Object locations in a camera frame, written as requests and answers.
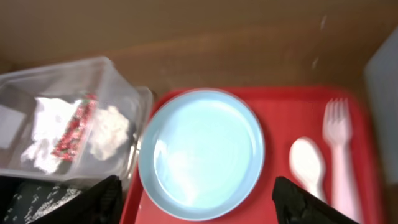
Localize grey dishwasher rack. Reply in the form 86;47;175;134
364;29;397;185

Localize black food waste tray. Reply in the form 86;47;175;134
1;176;96;223

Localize red serving tray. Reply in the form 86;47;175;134
119;85;385;224

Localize white plastic spoon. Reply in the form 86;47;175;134
289;137;327;202

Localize pink plastic fork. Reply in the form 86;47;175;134
323;99;363;223

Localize large light blue plate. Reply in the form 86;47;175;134
139;89;266;221

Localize clear plastic waste bin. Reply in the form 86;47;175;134
1;57;153;184

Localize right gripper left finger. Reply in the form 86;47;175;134
32;175;123;224

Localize white napkin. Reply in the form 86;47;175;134
89;106;129;161
21;97;81;174

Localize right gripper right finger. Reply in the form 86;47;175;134
272;176;358;224

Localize rice and food scraps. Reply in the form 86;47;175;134
1;183;83;224

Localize red snack wrapper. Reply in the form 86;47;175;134
52;94;96;161

